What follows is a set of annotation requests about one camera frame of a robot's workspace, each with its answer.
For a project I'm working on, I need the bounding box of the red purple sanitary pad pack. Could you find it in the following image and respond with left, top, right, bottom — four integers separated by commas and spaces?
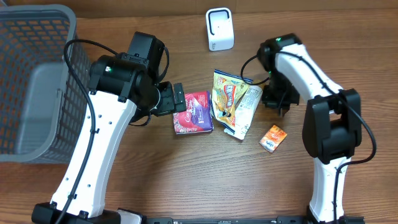
173, 91, 213, 134

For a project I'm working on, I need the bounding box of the white gold-capped shampoo bottle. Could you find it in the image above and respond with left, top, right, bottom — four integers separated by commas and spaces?
224, 85, 262, 140

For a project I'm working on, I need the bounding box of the orange tissue pack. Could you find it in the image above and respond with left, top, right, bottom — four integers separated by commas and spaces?
259, 125, 287, 153

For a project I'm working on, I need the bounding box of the yellow snack bag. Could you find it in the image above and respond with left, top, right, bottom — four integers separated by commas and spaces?
211, 69, 253, 133

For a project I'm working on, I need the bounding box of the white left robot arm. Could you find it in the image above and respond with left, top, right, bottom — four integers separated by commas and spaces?
31, 32, 186, 224

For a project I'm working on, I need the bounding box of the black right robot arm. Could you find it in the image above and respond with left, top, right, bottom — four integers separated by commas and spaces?
257, 34, 364, 223

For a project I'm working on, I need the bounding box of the white barcode scanner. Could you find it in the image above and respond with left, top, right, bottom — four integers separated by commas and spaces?
205, 7, 234, 52

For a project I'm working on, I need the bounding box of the dark grey plastic basket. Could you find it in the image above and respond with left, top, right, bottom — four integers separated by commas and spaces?
1, 4, 91, 164

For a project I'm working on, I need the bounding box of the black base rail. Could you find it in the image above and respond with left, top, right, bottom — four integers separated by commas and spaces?
116, 207, 366, 224

